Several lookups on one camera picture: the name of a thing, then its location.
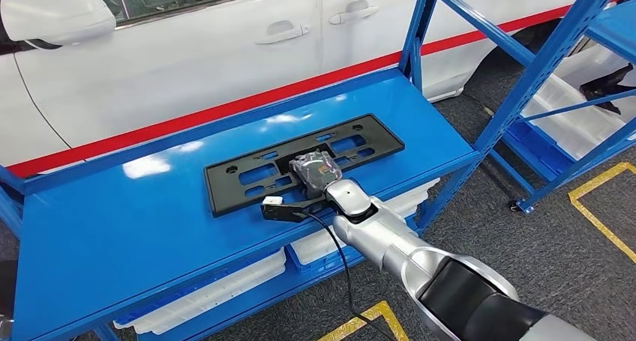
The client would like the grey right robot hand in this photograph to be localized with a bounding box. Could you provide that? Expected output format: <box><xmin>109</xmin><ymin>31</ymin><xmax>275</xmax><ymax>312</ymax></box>
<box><xmin>289</xmin><ymin>149</ymin><xmax>345</xmax><ymax>199</ymax></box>

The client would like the black licence plate frame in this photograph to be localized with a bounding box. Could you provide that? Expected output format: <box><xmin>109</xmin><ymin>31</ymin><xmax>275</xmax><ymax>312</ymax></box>
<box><xmin>203</xmin><ymin>113</ymin><xmax>406</xmax><ymax>218</ymax></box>

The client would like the blue metal shelf rack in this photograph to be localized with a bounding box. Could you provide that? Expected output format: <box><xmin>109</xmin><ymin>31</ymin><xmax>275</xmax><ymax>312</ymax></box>
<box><xmin>0</xmin><ymin>0</ymin><xmax>627</xmax><ymax>341</ymax></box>
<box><xmin>489</xmin><ymin>0</ymin><xmax>636</xmax><ymax>214</ymax></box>

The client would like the black plastic car part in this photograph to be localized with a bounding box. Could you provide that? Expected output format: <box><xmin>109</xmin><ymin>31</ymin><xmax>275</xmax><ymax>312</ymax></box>
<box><xmin>578</xmin><ymin>64</ymin><xmax>635</xmax><ymax>115</ymax></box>

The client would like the blue plastic crate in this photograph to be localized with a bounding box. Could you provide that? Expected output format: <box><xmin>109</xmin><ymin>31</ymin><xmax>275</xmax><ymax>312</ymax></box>
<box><xmin>285</xmin><ymin>244</ymin><xmax>366</xmax><ymax>275</ymax></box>

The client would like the white car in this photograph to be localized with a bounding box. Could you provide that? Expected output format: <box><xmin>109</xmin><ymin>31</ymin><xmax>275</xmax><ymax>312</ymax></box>
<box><xmin>0</xmin><ymin>0</ymin><xmax>617</xmax><ymax>179</ymax></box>

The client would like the translucent white storage bin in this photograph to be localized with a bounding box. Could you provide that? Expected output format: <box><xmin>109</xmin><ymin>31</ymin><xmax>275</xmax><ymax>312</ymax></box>
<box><xmin>521</xmin><ymin>46</ymin><xmax>636</xmax><ymax>161</ymax></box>

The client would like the white car side mirror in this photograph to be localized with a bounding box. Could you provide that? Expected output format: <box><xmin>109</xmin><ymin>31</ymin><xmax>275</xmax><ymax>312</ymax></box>
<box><xmin>0</xmin><ymin>0</ymin><xmax>117</xmax><ymax>46</ymax></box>

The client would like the black bracket wrist camera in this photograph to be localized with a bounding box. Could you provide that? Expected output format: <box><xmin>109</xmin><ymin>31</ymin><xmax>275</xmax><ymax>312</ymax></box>
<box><xmin>260</xmin><ymin>196</ymin><xmax>333</xmax><ymax>225</ymax></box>

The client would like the black camera cable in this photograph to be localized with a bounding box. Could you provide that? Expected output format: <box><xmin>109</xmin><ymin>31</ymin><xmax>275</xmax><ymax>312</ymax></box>
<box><xmin>303</xmin><ymin>210</ymin><xmax>395</xmax><ymax>341</ymax></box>

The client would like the white car door handle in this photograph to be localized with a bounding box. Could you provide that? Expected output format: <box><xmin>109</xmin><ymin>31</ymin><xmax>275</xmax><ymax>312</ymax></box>
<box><xmin>328</xmin><ymin>0</ymin><xmax>380</xmax><ymax>25</ymax></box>
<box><xmin>254</xmin><ymin>19</ymin><xmax>313</xmax><ymax>46</ymax></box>

